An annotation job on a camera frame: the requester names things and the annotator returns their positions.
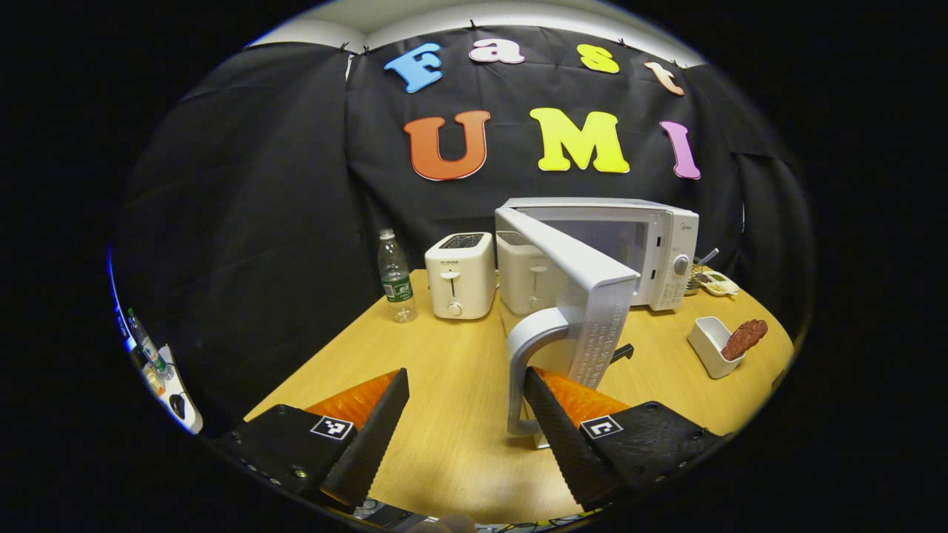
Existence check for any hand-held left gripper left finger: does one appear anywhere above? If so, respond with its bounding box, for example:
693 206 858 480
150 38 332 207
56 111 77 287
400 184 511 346
215 368 410 512

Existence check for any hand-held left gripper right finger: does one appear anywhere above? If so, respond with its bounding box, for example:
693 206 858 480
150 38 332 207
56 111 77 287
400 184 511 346
523 366 725 513

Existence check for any white microwave oven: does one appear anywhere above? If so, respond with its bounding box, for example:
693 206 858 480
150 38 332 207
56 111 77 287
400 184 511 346
495 197 699 438

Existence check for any brown meat piece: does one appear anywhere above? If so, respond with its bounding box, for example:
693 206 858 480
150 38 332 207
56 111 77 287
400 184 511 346
721 319 769 362

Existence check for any clear plastic water bottle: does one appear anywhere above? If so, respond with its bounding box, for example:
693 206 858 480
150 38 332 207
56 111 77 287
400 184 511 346
378 228 418 324

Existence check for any white rectangular bowl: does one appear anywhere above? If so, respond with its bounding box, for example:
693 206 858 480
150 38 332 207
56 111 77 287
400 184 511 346
687 317 745 380

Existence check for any white toaster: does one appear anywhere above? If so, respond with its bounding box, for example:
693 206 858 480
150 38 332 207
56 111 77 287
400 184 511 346
425 232 496 321

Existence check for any white shelf with bottles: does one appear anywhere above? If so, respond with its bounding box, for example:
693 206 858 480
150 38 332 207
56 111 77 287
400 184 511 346
111 307 204 435

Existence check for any white divided seed tray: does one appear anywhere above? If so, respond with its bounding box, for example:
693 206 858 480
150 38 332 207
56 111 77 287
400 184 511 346
692 268 740 298

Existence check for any black backdrop cloth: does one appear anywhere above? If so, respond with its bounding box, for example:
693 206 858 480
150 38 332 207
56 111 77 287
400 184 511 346
111 26 812 438

